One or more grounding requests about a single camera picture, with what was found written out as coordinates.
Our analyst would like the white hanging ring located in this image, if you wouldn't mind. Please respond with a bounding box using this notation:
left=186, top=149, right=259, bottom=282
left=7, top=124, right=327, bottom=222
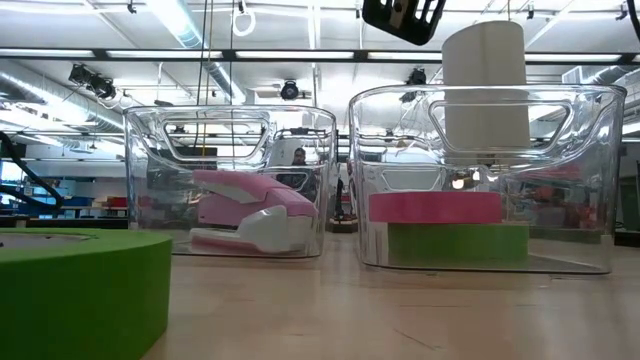
left=232, top=8, right=257, bottom=38

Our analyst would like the black ceiling fixture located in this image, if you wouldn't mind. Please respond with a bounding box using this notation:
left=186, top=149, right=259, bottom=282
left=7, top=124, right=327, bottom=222
left=399, top=68, right=428, bottom=104

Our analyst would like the black ceiling spotlight cluster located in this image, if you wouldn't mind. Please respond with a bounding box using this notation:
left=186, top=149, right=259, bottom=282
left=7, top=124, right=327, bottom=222
left=68, top=63, right=117, bottom=100

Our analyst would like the black overhead camera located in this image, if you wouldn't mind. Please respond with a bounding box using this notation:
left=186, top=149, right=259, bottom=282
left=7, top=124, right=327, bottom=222
left=279, top=79, right=300, bottom=101

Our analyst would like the green tape roll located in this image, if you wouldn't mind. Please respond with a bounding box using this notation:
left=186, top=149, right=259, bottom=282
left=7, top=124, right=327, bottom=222
left=0, top=228, right=174, bottom=360
left=387, top=223, right=530, bottom=266

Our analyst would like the clear plastic bin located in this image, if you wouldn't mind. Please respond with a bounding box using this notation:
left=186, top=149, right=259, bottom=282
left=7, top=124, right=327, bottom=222
left=123, top=104, right=339, bottom=260
left=348, top=83, right=627, bottom=275

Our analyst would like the pink and white stapler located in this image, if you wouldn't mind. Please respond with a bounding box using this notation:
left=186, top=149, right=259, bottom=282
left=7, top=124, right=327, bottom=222
left=189, top=168, right=320, bottom=255

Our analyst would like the black cable loop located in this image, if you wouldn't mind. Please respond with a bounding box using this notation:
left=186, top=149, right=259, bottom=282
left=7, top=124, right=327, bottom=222
left=0, top=130, right=65, bottom=210

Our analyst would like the white cylindrical column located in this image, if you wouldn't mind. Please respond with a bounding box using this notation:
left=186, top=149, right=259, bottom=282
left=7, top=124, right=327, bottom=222
left=442, top=20, right=531, bottom=166

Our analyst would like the person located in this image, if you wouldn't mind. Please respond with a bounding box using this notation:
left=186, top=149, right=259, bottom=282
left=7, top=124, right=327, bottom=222
left=277, top=147, right=321, bottom=201

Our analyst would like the black frame crossbar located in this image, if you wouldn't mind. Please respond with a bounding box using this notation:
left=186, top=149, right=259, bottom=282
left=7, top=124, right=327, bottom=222
left=0, top=47, right=640, bottom=65

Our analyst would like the silver ventilation duct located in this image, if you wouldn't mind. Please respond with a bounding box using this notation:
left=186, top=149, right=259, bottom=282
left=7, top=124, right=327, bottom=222
left=147, top=0, right=247, bottom=106

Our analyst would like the pink tape roll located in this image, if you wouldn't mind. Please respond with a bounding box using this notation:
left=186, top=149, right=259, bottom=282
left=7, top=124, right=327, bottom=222
left=368, top=191, right=504, bottom=225

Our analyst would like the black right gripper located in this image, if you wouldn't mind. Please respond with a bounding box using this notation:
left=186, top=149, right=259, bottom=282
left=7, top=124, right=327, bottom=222
left=362, top=0, right=448, bottom=47

